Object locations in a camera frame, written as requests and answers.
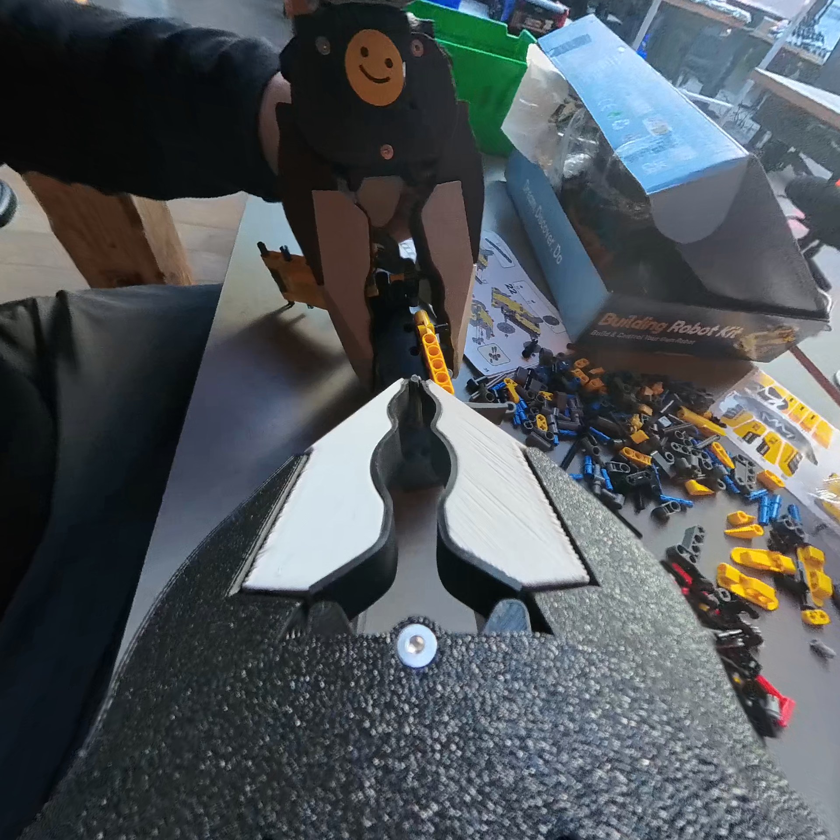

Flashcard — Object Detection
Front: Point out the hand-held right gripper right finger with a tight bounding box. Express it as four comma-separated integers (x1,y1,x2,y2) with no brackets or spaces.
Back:
425,379,592,590

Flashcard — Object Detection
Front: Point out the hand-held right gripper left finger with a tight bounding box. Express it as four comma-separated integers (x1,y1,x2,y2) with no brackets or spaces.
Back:
244,379,410,595

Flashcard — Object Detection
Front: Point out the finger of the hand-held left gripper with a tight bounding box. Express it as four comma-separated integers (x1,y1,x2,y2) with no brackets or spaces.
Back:
408,176,476,361
311,189,378,389

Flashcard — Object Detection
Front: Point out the yellow grey brick vehicle model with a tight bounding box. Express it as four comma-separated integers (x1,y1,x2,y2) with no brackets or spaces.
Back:
256,233,457,490

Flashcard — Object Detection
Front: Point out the person's left forearm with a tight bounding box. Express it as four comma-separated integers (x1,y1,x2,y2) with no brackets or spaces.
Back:
0,0,286,201

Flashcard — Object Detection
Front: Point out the grey desk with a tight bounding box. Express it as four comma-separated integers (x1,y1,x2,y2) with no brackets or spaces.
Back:
115,141,840,808

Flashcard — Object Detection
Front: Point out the person's left hand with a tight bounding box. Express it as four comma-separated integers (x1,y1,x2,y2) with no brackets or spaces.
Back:
259,71,292,170

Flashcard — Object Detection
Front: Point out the open instruction booklet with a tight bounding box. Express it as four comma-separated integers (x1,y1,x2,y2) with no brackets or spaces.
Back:
462,230,572,378

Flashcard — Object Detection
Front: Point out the blue cardboard kit box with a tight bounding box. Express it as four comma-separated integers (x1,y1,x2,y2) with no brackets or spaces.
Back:
502,14,831,362

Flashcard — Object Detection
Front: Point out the pile of loose building pieces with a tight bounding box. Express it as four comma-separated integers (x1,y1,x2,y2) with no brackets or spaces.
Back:
466,351,834,736

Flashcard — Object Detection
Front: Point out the green plastic bin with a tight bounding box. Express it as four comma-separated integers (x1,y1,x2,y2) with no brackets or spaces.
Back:
407,0,538,157

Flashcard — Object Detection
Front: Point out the clear plastic bag of parts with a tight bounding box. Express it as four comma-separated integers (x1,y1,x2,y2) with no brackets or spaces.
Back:
502,46,657,217

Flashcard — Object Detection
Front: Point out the black toy car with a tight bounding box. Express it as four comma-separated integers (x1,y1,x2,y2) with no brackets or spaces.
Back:
508,0,568,34

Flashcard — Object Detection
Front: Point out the yellow black sticker sheet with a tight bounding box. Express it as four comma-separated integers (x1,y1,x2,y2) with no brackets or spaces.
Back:
712,367,840,519

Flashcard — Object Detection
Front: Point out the long wooden table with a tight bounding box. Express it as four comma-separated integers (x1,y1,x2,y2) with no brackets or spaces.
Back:
751,66,840,132

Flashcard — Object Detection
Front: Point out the wooden post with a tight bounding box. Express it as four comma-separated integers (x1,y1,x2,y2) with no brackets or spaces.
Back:
23,171,194,290

